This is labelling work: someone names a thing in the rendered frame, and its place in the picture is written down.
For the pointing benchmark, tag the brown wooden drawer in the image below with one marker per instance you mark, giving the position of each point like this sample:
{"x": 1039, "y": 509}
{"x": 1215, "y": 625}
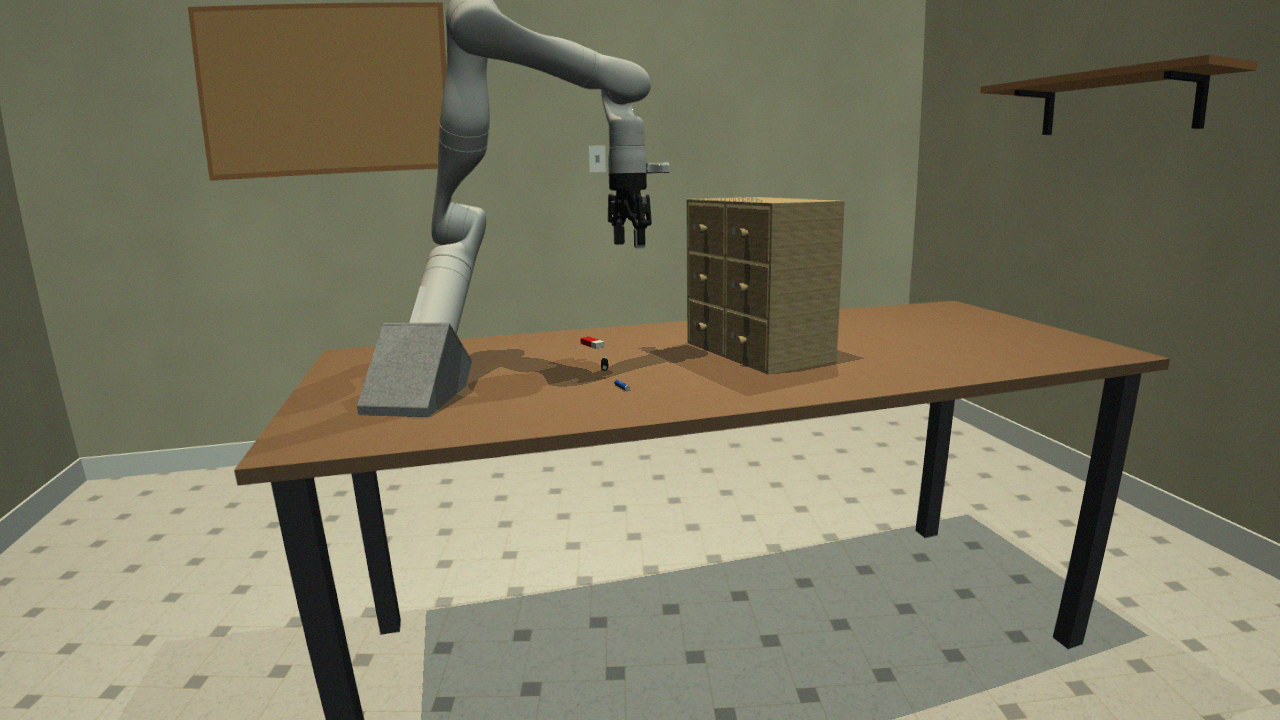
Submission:
{"x": 742, "y": 329}
{"x": 753, "y": 240}
{"x": 710, "y": 219}
{"x": 752, "y": 293}
{"x": 706, "y": 325}
{"x": 710, "y": 284}

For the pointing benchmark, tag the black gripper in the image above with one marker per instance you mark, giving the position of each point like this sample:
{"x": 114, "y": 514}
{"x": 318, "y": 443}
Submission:
{"x": 633, "y": 204}

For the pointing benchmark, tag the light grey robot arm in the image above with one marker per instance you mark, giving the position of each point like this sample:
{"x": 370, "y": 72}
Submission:
{"x": 478, "y": 28}

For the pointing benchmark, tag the small wooden chest of drawers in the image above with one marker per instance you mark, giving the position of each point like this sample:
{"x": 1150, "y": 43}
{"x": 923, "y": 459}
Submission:
{"x": 805, "y": 262}

